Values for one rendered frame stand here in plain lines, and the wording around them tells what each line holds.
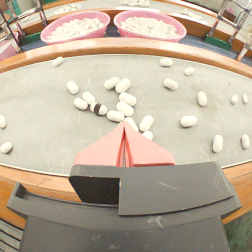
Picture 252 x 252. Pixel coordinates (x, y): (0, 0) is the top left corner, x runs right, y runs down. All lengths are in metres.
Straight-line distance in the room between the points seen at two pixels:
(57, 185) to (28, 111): 0.19
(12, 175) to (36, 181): 0.07
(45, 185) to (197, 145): 0.29
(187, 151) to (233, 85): 0.30
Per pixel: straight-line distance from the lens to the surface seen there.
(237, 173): 0.32
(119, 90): 0.26
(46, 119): 0.29
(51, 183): 0.24
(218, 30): 0.83
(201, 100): 0.31
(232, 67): 0.52
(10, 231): 0.48
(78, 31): 0.53
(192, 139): 0.27
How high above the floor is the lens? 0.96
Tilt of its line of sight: 69 degrees down
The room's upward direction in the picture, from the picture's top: 4 degrees clockwise
